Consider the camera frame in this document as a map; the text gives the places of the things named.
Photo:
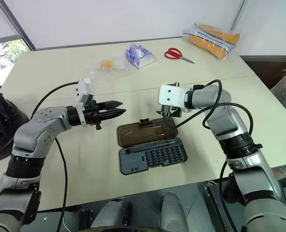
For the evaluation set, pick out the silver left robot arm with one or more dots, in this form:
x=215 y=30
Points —
x=36 y=130

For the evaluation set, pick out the dark window frame post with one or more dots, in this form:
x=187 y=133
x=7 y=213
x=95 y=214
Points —
x=17 y=26

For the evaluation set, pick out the black metal floor frame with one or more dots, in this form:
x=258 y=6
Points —
x=218 y=207

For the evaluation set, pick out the plastic bag of orange cloths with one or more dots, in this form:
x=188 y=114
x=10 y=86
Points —
x=213 y=41

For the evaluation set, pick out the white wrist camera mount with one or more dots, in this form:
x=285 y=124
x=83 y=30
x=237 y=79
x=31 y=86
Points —
x=170 y=95
x=83 y=90

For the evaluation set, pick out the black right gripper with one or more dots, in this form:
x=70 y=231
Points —
x=170 y=108

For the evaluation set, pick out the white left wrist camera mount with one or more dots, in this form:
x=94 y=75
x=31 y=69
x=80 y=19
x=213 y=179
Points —
x=83 y=90

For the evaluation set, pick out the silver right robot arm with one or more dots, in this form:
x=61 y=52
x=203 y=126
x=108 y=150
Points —
x=220 y=113

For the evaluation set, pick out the dark screwdriver bit case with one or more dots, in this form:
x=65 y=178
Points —
x=155 y=157

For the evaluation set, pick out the purple white tissue pack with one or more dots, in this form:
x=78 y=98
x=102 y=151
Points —
x=139 y=56

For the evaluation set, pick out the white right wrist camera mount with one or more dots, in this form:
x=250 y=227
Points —
x=170 y=95

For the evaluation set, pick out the grey rounded robot leg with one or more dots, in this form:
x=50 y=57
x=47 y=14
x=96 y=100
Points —
x=174 y=212
x=111 y=212

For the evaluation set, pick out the clear bag with orange piece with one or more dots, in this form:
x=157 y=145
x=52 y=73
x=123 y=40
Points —
x=106 y=64

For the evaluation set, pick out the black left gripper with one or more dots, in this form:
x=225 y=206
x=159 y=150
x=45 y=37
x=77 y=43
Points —
x=92 y=115

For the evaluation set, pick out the black fabric bag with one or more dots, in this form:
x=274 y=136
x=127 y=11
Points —
x=3 y=125

